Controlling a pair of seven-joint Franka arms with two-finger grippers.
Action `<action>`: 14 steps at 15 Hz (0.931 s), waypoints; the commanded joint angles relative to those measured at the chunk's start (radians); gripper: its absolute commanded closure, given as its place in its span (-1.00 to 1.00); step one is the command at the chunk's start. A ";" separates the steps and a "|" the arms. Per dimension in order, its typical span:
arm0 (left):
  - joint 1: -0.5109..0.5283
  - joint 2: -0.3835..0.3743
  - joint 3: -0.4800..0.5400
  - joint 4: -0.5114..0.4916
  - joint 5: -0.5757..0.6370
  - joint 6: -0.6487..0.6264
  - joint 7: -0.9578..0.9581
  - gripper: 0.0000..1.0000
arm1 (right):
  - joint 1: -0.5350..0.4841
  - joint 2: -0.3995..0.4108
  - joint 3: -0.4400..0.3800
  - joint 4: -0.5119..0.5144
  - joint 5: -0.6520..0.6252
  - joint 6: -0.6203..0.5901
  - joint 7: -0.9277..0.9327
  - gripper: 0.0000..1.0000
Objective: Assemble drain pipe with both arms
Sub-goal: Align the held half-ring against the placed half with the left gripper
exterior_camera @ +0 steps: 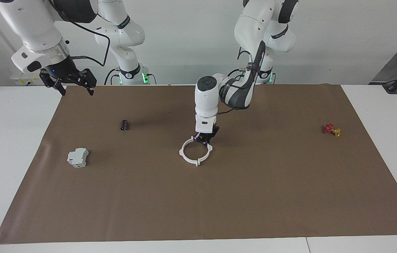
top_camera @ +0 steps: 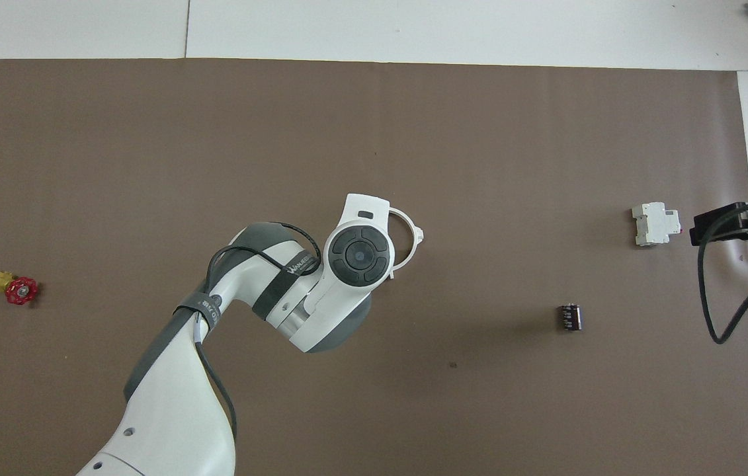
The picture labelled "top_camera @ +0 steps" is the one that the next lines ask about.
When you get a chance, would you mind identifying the white circuit breaker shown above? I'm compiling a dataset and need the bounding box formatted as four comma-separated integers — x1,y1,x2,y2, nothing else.
632,202,683,247

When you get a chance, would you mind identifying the brass valve with red handwheel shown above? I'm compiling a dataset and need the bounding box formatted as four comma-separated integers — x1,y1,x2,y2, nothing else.
0,270,39,306

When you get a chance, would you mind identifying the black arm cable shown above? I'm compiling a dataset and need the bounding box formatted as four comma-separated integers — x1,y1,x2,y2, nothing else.
192,221,321,444
697,197,748,345

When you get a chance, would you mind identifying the black cylindrical capacitor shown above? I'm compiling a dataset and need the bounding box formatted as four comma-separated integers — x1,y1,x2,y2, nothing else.
558,302,583,332

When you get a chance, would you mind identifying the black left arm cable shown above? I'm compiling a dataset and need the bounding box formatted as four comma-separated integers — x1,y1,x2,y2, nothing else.
192,221,321,444

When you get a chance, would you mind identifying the brown paper table mat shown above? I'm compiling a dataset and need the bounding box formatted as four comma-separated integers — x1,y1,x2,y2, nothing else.
0,58,748,476

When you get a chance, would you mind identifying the white half-ring pipe clamp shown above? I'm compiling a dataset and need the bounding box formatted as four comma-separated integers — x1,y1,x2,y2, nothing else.
386,206,425,280

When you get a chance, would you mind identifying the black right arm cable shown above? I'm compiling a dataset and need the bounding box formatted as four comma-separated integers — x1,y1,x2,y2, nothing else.
697,197,748,345

